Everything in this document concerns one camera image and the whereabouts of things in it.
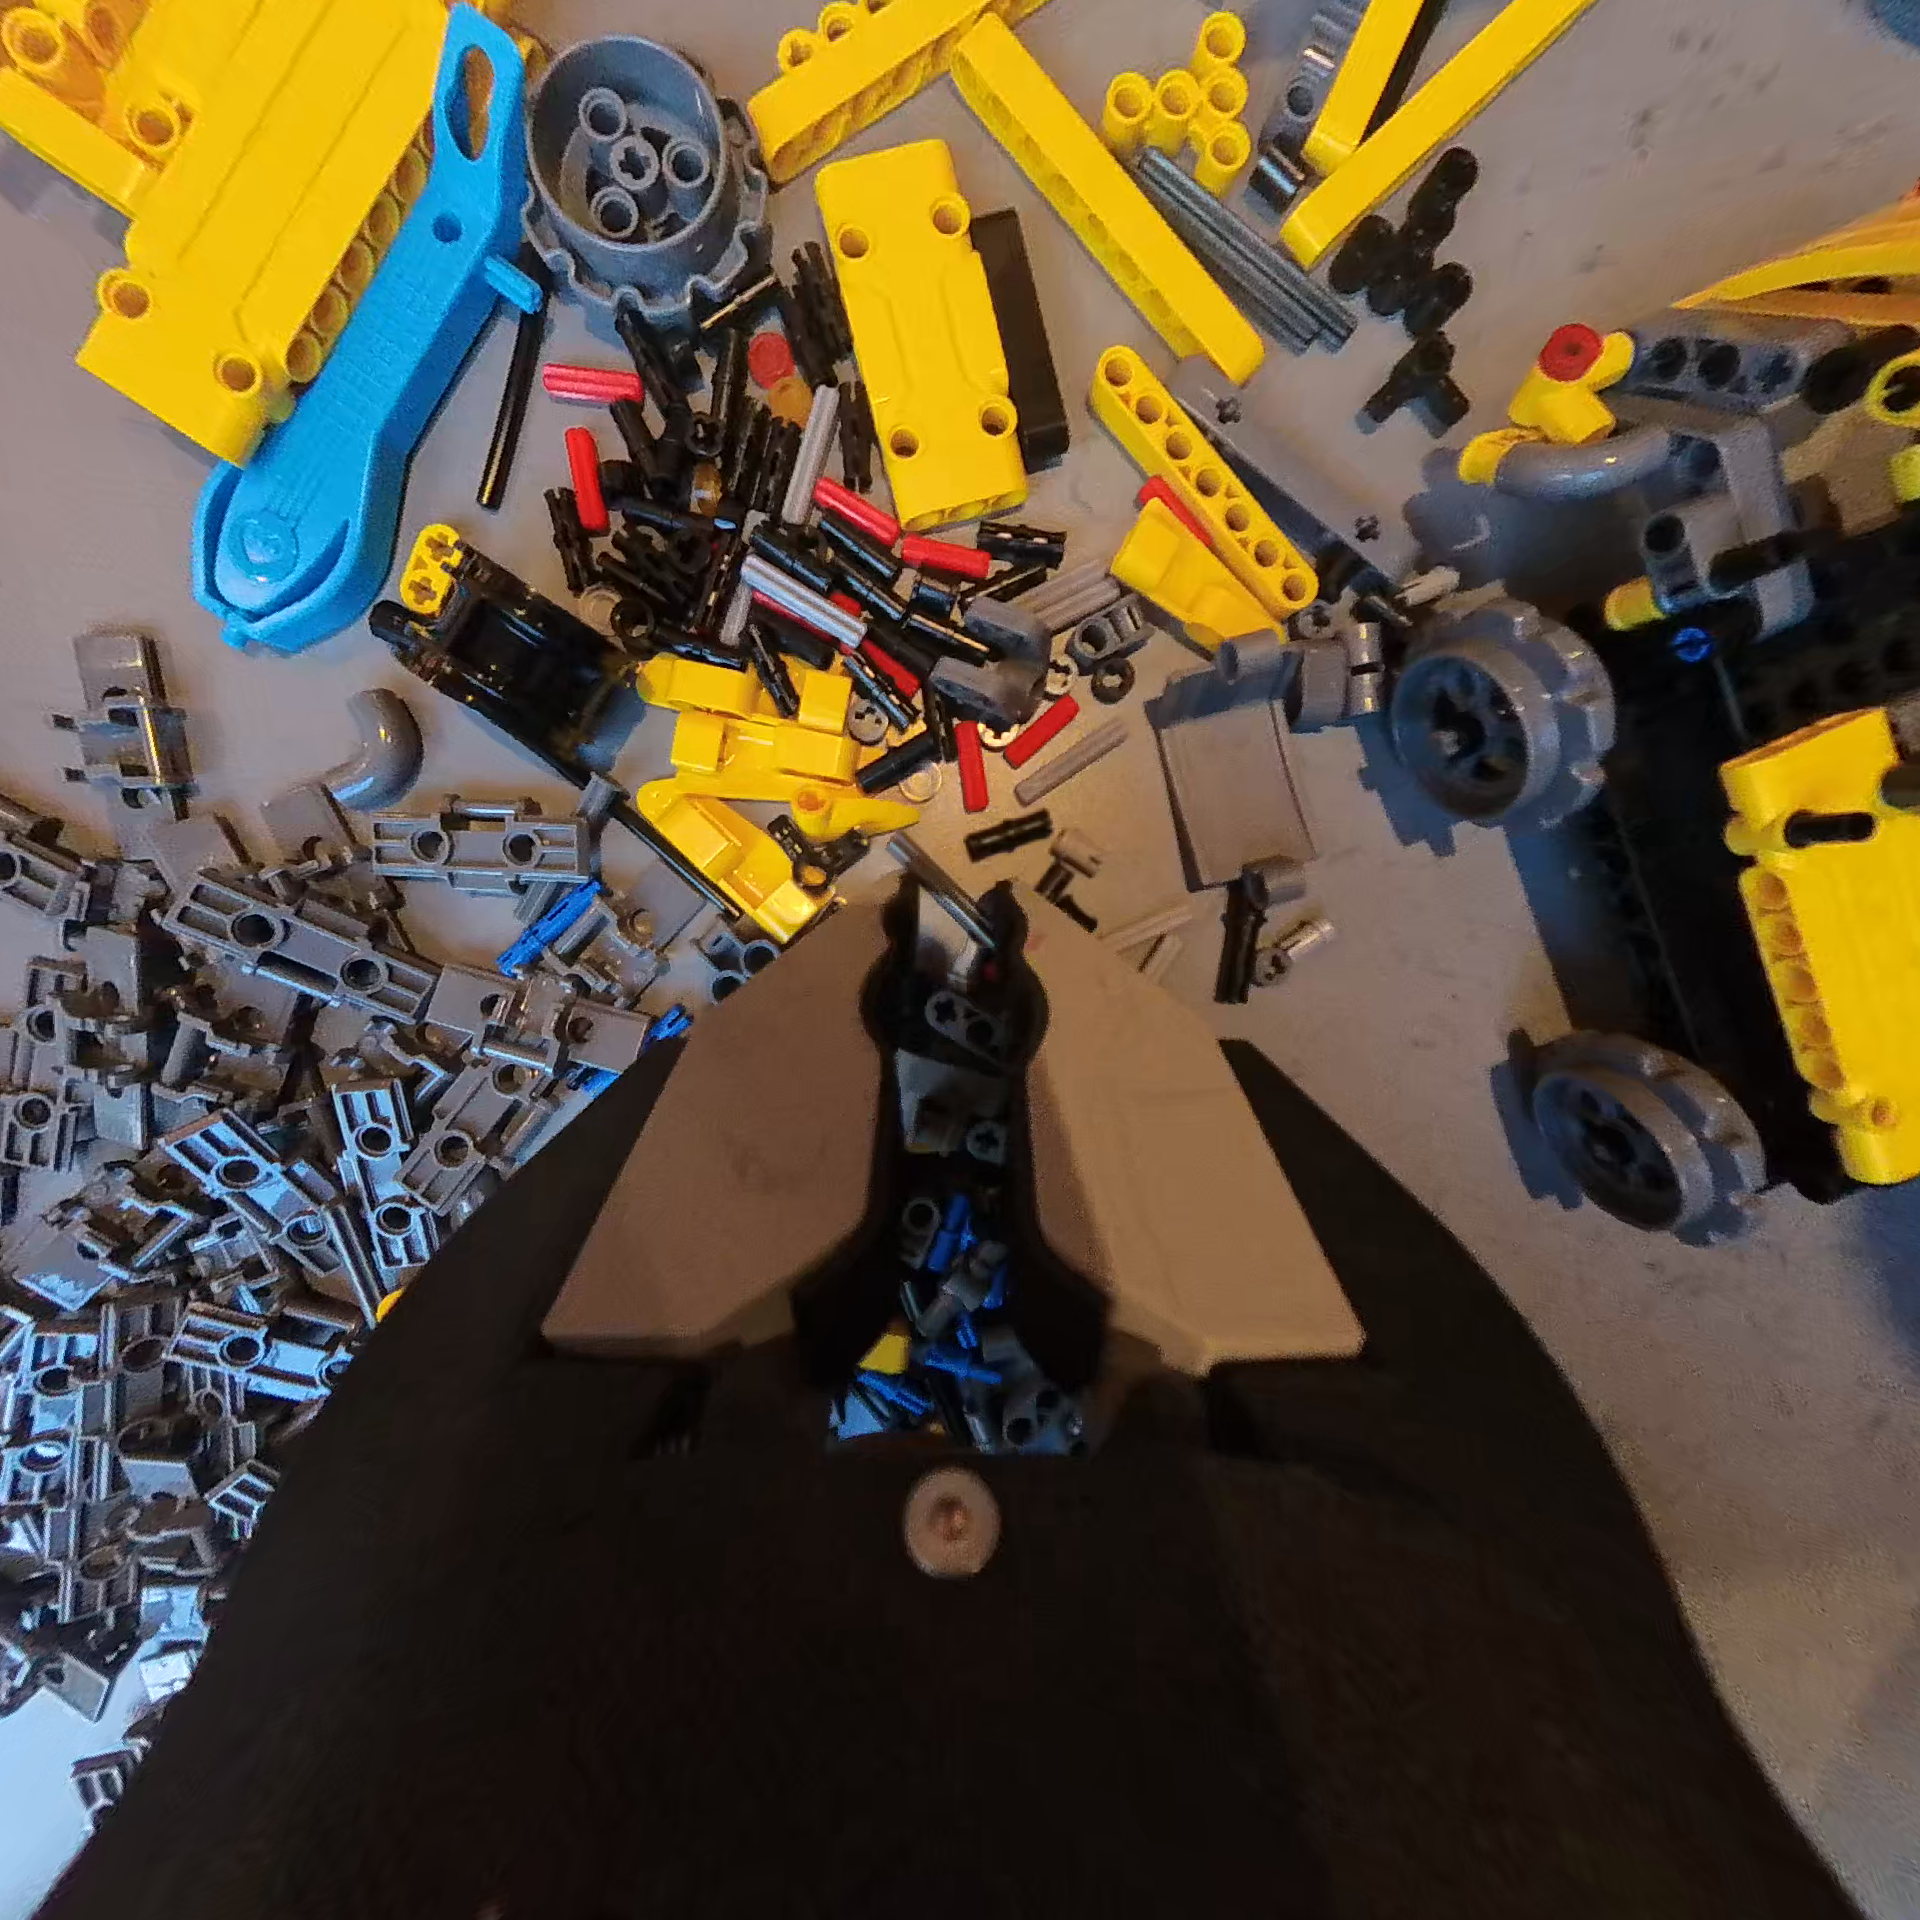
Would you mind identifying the blue brick separator tool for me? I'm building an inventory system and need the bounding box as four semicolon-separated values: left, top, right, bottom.
197;2;548;656

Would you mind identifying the yellow holed beam brick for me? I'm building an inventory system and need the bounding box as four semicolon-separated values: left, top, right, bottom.
1091;347;1326;625

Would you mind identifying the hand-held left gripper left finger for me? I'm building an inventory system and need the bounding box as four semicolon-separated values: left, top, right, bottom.
542;877;925;1374

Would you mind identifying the pile of loose brick parts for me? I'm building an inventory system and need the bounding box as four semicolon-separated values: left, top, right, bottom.
0;0;1601;1825

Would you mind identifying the black seat brick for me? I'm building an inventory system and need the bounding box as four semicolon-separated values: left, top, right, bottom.
370;524;641;784

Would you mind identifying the grey curved panel brick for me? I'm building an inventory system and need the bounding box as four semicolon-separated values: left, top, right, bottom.
1153;659;1326;892

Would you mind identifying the long yellow beam brick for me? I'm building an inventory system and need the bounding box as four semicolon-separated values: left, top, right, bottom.
946;13;1273;387

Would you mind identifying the grey round wheel hub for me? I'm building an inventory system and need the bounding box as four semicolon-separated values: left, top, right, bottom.
521;37;771;313

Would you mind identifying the large yellow panel brick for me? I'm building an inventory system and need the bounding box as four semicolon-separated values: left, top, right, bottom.
0;0;462;470

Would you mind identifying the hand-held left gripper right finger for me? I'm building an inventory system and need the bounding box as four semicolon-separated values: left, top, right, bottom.
993;881;1365;1374

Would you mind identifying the grey elbow pipe brick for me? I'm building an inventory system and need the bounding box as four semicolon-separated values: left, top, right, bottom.
319;684;431;814

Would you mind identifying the yellow flat panel brick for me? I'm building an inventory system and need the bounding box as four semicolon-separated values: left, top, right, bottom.
812;140;1038;530

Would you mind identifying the yellow grey brick vehicle model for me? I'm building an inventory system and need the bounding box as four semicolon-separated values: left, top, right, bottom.
1389;194;1920;1248

